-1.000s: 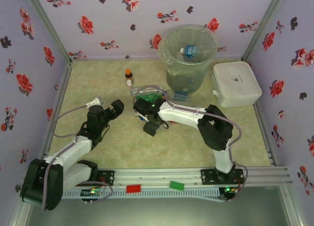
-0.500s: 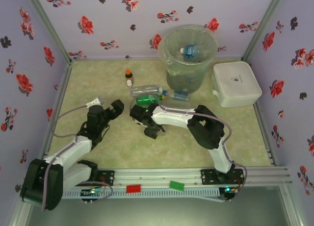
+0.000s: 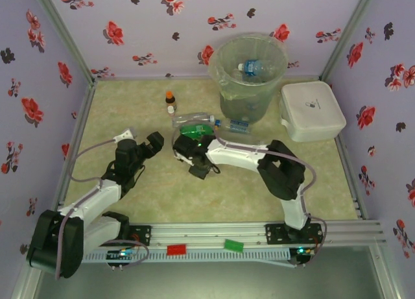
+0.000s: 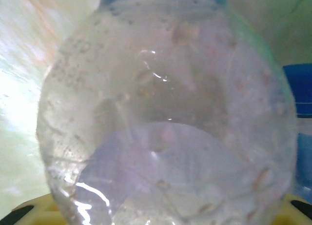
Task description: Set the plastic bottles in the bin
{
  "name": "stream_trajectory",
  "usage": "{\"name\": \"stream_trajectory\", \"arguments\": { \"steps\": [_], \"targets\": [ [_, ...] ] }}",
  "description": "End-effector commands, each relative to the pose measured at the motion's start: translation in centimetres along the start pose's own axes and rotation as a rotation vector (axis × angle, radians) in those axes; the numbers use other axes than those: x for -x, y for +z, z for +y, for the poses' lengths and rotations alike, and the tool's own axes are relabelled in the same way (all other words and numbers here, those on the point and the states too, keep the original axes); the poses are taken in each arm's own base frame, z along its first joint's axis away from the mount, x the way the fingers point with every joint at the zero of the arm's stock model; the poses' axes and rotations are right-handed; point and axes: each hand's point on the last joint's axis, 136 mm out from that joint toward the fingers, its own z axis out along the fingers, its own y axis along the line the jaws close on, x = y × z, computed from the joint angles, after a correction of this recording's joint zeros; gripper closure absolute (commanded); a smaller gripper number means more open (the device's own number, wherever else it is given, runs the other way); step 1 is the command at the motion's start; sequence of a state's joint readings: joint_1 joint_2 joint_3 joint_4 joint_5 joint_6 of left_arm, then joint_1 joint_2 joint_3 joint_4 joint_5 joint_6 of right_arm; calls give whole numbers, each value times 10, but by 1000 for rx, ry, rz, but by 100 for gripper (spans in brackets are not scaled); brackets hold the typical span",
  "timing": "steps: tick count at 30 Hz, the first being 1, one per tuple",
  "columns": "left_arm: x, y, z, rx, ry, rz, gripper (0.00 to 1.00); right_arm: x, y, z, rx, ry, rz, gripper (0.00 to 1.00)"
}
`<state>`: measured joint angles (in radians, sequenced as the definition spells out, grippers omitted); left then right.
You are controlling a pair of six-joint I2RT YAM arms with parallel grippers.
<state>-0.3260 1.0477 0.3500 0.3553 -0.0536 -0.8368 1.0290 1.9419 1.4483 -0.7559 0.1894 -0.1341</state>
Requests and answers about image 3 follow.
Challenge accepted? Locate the clear ribbed bottle white cap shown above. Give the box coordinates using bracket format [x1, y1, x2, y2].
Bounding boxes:
[171, 112, 217, 128]

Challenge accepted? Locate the red tag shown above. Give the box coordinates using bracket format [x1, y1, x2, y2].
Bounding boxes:
[167, 243, 187, 256]

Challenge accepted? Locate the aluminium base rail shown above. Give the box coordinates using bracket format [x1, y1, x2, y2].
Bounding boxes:
[129, 221, 388, 248]

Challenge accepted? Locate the grey metal front panel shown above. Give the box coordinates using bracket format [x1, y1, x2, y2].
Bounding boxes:
[9, 243, 403, 299]

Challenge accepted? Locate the aluminium frame post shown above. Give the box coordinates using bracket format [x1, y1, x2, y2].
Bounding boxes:
[30, 0, 97, 82]
[319, 0, 380, 81]

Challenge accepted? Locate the clear plastic bin liner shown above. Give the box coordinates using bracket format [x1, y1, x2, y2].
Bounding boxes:
[207, 31, 289, 101]

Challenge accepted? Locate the translucent grey waste bin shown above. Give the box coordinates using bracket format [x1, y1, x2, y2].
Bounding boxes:
[207, 31, 289, 123]

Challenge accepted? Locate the left arm grey cable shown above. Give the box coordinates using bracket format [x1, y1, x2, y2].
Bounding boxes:
[54, 136, 150, 280]

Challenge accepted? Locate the white lidded storage box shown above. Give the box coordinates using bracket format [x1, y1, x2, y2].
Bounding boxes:
[280, 81, 348, 143]

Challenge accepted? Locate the brown bottle orange cap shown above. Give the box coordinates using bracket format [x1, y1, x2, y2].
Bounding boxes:
[164, 91, 178, 112]

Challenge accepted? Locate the green plastic bottle yellow cap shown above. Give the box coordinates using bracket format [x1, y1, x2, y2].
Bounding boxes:
[179, 123, 215, 140]

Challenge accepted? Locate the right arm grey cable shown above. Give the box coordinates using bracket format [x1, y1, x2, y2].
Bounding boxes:
[171, 120, 328, 269]

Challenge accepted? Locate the small circuit board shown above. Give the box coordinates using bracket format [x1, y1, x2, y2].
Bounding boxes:
[106, 248, 136, 260]
[296, 246, 317, 258]

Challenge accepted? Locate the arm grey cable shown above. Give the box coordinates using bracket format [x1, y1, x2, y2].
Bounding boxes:
[54, 136, 150, 280]
[171, 120, 328, 269]

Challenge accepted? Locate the white slotted cable duct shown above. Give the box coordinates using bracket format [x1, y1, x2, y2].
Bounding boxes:
[82, 248, 291, 265]

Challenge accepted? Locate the green tag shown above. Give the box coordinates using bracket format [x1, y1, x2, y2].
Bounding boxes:
[224, 238, 244, 253]

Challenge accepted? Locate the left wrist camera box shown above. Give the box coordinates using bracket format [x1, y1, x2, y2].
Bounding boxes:
[113, 126, 136, 143]

